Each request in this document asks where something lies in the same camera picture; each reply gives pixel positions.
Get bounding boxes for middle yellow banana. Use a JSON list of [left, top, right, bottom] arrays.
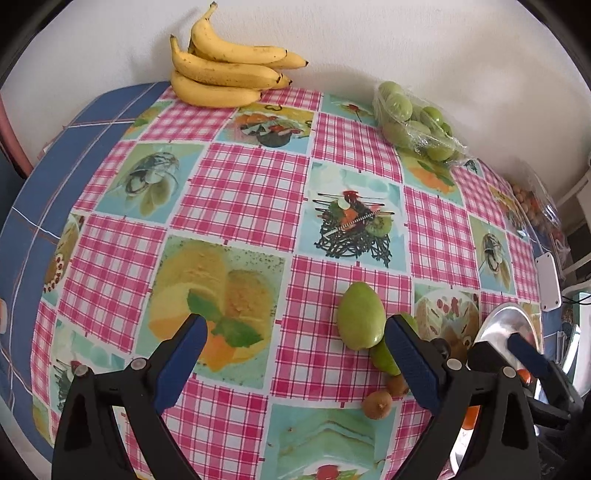
[[169, 35, 293, 90]]

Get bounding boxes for bottom yellow banana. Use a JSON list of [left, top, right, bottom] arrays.
[[170, 70, 262, 108]]

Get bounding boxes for orange tangerine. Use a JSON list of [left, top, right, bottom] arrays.
[[462, 405, 480, 431]]

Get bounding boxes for top yellow banana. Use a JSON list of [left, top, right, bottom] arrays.
[[190, 1, 287, 65]]

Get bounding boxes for green plums plastic tray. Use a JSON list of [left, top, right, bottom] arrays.
[[373, 81, 468, 163]]

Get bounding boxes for back yellow banana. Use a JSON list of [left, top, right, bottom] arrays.
[[187, 42, 308, 70]]

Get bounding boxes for brown longan fruit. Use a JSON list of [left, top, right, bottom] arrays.
[[362, 390, 393, 420], [386, 374, 410, 397]]

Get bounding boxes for patterned checkered tablecloth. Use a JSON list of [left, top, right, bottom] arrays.
[[1, 83, 549, 479]]

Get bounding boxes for silver metal bowl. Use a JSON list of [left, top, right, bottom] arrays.
[[450, 303, 543, 474]]

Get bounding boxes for green mango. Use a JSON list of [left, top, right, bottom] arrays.
[[337, 282, 386, 351], [369, 312, 419, 376]]

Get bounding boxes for yellow banana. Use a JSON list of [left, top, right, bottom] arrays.
[[187, 42, 308, 70], [170, 70, 262, 108], [190, 1, 287, 65], [169, 35, 293, 90]]

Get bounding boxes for longan fruits plastic box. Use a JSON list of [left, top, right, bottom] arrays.
[[510, 174, 568, 250]]

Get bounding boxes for white rectangular device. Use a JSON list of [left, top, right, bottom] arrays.
[[535, 252, 562, 312]]

